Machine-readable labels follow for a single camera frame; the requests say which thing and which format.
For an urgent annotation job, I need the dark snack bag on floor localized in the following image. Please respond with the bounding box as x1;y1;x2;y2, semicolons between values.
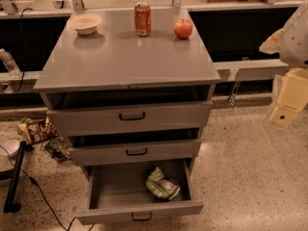
42;137;69;163

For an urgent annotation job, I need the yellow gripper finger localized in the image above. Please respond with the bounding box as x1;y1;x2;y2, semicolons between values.
269;68;308;127

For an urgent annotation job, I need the black stand leg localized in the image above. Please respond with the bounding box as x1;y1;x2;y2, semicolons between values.
4;141;26;213

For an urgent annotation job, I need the white bowl on floor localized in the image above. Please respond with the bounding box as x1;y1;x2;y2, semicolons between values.
0;140;20;157

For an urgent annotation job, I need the black floor cable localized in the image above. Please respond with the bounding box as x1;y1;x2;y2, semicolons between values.
0;144;95;231

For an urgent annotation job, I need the top grey drawer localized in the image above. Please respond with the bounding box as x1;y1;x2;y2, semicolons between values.
47;102;212;137

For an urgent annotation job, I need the grey drawer cabinet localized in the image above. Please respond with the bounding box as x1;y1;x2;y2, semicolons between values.
33;6;222;226

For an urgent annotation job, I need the brown snack bag on floor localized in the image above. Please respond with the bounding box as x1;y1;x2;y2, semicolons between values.
17;117;58;144

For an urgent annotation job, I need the grey drawer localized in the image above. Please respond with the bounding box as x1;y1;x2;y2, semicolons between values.
77;159;203;225
68;139;201;166
47;102;212;137

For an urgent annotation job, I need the metal clamp bracket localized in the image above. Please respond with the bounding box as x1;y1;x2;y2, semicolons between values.
228;68;241;109

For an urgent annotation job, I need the green jalapeno chip bag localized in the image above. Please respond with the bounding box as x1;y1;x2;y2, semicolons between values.
145;167;180;201

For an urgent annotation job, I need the beige paper bowl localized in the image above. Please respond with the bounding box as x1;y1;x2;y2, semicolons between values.
66;13;102;35

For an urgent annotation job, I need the red apple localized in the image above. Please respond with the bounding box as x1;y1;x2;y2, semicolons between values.
173;18;193;39

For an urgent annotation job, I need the middle grey drawer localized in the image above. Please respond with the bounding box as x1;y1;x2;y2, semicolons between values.
68;139;201;166

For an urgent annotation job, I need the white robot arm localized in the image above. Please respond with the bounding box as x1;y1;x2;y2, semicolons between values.
259;0;308;127

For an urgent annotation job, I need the bottom grey drawer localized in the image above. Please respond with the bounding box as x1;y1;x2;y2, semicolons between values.
77;159;203;225

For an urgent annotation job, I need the orange soda can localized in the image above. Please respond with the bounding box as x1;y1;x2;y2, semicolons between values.
134;2;151;37

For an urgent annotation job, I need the clear plastic water bottle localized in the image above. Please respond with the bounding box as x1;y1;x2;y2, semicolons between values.
0;48;21;79

